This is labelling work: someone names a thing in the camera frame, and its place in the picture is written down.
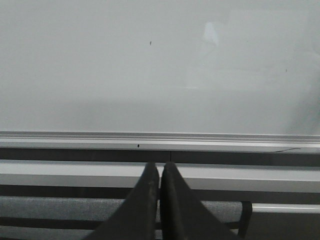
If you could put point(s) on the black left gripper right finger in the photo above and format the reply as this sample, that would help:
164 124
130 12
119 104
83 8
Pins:
182 215

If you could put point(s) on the white horizontal rod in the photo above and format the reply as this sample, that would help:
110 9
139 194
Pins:
286 208

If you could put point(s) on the white stand crossbar frame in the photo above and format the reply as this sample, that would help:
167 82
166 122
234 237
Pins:
126 174

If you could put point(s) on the white whiteboard with aluminium tray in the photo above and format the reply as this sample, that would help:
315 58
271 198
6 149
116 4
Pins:
189 75

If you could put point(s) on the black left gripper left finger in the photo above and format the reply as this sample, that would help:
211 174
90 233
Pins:
135 219

